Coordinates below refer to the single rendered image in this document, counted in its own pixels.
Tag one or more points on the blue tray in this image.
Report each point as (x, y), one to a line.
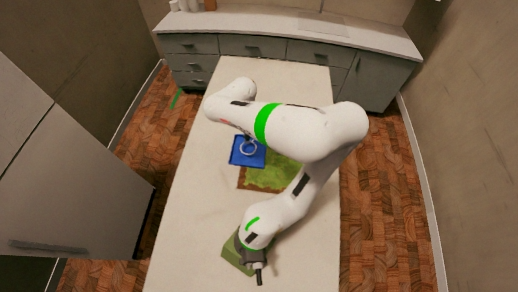
(237, 158)

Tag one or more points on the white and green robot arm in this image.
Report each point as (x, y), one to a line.
(303, 134)

